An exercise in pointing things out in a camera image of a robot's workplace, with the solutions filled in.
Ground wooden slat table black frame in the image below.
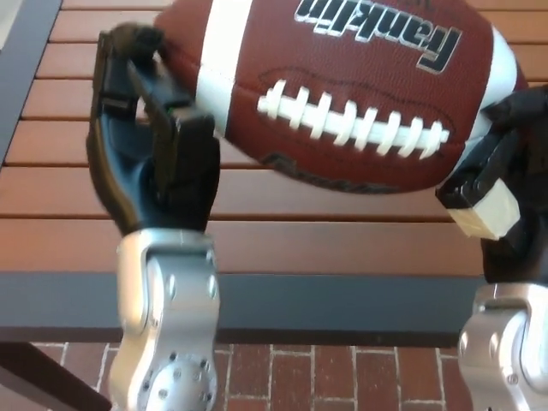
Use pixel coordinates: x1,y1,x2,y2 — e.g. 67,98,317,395
0,0,548,411

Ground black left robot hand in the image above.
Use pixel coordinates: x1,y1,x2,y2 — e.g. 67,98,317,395
85,23,222,236

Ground brown Franklin leather football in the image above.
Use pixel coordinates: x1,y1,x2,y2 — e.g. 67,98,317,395
152,0,534,196

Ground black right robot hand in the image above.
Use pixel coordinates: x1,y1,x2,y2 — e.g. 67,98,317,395
434,83,548,286

